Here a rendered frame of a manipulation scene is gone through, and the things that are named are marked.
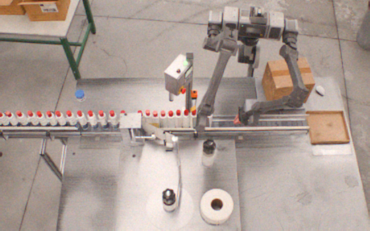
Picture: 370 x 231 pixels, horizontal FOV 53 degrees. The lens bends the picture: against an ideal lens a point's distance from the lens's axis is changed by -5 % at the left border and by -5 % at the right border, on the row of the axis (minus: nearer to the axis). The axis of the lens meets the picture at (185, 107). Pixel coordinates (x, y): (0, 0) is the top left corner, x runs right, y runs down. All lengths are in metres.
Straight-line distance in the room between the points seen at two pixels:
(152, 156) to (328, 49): 2.68
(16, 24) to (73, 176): 1.70
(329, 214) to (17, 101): 3.18
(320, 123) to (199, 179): 1.03
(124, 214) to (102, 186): 0.27
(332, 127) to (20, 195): 2.76
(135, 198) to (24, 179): 1.53
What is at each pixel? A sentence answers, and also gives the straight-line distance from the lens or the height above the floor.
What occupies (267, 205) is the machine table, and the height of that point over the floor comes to 0.83.
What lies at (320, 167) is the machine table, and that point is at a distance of 2.87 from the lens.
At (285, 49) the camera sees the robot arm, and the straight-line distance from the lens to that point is 2.49.
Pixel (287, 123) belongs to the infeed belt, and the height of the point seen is 0.88.
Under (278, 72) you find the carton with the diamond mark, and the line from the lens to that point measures 2.82.
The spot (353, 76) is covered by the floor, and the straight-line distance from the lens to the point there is 4.52.
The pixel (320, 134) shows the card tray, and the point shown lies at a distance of 2.98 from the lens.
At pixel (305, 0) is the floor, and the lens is 5.13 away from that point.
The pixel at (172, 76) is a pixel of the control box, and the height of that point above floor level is 1.47.
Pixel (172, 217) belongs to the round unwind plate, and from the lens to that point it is 2.52.
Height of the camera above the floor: 3.33
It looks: 59 degrees down
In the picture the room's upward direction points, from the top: 1 degrees clockwise
